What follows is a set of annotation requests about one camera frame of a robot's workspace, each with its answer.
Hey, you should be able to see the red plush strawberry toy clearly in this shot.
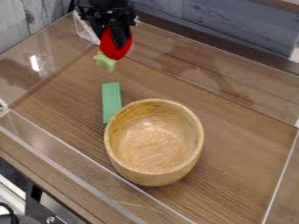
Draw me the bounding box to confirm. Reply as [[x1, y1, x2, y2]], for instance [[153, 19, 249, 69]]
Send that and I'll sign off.
[[93, 27, 133, 71]]

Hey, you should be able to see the clear acrylic table enclosure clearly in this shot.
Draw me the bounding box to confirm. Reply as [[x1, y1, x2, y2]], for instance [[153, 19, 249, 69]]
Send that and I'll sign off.
[[0, 17, 299, 224]]

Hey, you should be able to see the black metal bracket with screw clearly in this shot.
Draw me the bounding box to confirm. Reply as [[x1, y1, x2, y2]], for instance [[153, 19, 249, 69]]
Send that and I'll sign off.
[[23, 185, 66, 224]]

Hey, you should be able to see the clear acrylic corner bracket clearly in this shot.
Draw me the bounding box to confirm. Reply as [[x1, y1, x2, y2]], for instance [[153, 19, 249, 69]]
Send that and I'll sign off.
[[71, 11, 99, 46]]

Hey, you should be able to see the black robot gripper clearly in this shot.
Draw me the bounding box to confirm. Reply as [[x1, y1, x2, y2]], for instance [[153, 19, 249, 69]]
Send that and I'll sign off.
[[73, 0, 138, 49]]

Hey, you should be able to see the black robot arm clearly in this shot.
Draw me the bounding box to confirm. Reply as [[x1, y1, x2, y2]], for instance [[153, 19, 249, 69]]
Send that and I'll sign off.
[[69, 0, 138, 49]]

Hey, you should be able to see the light wooden bowl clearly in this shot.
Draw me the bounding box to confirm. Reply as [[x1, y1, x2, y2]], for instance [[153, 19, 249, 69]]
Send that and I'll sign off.
[[103, 99, 204, 186]]

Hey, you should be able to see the green rectangular block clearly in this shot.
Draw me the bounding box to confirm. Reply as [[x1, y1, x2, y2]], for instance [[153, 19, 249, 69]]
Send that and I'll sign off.
[[101, 82, 121, 124]]

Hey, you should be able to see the black cable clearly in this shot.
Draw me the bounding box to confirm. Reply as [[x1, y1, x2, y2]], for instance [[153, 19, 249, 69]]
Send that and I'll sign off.
[[0, 201, 19, 224]]

